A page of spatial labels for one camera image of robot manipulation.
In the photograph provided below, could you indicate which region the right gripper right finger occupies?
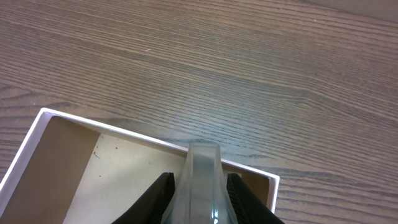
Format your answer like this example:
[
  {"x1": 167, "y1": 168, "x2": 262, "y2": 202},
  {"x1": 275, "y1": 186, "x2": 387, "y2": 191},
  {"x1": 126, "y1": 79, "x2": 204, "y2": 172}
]
[{"x1": 226, "y1": 173, "x2": 284, "y2": 224}]

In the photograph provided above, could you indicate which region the white cardboard box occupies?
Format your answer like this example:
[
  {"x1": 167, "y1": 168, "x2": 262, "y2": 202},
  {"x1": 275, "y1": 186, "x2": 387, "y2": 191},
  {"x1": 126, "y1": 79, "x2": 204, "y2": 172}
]
[{"x1": 1, "y1": 108, "x2": 280, "y2": 223}]

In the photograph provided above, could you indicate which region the clear soap pump bottle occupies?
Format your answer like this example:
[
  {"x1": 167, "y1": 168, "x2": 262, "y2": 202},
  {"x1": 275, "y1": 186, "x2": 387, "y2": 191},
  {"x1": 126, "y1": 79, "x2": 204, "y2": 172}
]
[{"x1": 161, "y1": 142, "x2": 238, "y2": 224}]

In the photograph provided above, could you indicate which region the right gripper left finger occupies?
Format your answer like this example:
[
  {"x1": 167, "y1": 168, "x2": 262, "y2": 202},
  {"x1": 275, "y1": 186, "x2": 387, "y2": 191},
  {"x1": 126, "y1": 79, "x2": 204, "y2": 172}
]
[{"x1": 113, "y1": 172, "x2": 175, "y2": 224}]

